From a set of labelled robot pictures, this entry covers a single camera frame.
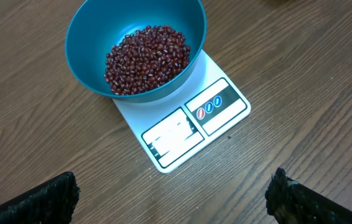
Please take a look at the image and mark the red beans in bowl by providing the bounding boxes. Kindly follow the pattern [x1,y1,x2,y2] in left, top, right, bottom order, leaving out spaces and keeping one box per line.
[104,26,191,95]

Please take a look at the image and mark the white digital kitchen scale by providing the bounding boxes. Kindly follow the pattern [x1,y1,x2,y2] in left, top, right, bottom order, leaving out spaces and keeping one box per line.
[114,51,251,174]

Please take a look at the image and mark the teal blue bowl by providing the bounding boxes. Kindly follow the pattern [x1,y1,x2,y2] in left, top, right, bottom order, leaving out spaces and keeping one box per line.
[65,0,207,103]

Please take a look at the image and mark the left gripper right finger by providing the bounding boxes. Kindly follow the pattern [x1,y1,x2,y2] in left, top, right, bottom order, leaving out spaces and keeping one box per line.
[265,167,352,224]

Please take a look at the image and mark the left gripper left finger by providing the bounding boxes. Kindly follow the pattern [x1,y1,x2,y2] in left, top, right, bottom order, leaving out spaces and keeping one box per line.
[0,172,80,224]

